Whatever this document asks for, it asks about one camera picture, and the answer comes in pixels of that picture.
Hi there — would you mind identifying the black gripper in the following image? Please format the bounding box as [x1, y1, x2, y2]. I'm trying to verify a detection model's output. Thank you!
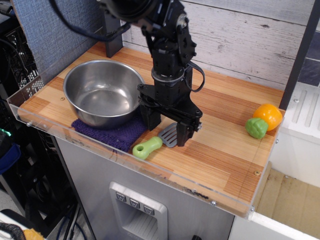
[137, 66, 203, 147]

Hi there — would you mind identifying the green handled grey spatula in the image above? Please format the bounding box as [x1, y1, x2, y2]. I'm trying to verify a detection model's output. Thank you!
[132, 122, 178, 160]

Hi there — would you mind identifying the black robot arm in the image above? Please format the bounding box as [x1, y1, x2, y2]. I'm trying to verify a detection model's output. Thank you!
[99, 0, 203, 147]

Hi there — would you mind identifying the stainless steel pot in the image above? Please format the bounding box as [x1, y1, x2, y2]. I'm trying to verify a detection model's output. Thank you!
[63, 59, 145, 130]

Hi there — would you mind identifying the purple cloth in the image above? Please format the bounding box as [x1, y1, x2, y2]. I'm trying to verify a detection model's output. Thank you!
[71, 110, 147, 152]

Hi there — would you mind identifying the green toy pepper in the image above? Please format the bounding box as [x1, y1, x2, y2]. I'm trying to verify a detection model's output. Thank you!
[245, 117, 269, 139]

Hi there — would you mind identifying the silver toy fridge cabinet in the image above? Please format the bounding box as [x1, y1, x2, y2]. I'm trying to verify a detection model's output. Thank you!
[57, 139, 234, 240]

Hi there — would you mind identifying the grey dispenser panel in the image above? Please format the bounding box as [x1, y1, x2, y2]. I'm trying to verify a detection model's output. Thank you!
[109, 181, 169, 240]

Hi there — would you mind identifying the orange toy pepper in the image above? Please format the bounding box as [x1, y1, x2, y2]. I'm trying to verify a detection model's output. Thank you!
[252, 103, 283, 132]

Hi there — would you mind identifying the blue fabric panel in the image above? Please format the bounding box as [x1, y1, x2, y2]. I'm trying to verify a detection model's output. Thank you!
[11, 0, 103, 75]

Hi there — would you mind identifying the white toy sink unit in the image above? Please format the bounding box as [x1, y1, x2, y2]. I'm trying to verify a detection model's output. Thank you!
[229, 82, 320, 240]

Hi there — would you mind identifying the black plastic crate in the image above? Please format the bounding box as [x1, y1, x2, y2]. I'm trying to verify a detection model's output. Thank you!
[0, 26, 39, 91]

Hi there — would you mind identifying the clear acrylic guard rail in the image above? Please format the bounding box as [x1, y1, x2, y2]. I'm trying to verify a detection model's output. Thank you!
[8, 75, 283, 218]

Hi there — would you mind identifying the dark grey left post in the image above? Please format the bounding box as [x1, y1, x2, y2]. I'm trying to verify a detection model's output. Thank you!
[103, 12, 123, 58]

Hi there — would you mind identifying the dark grey post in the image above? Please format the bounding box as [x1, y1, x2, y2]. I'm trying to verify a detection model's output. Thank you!
[103, 12, 123, 58]
[279, 0, 320, 111]

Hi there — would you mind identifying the dark grey right post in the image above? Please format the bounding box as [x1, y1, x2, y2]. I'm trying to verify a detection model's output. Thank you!
[279, 0, 320, 111]

